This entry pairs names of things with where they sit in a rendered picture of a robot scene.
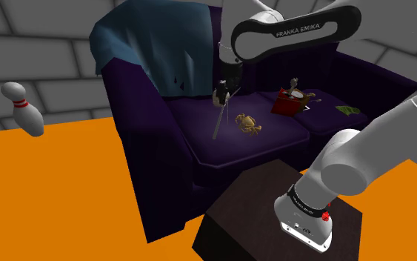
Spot golden crab figure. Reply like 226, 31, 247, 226
234, 113, 263, 137

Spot long grey utensil white head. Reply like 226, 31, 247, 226
211, 80, 242, 141

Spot blue blanket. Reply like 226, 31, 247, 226
88, 0, 215, 98

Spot white bowling pin red stripes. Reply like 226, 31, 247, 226
0, 81, 45, 138

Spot red box with utensils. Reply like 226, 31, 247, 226
270, 77, 323, 118

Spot green leafy thing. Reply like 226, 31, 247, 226
335, 105, 361, 117

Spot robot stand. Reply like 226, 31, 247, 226
191, 159, 364, 261

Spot dark purple sofa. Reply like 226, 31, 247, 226
101, 3, 417, 244

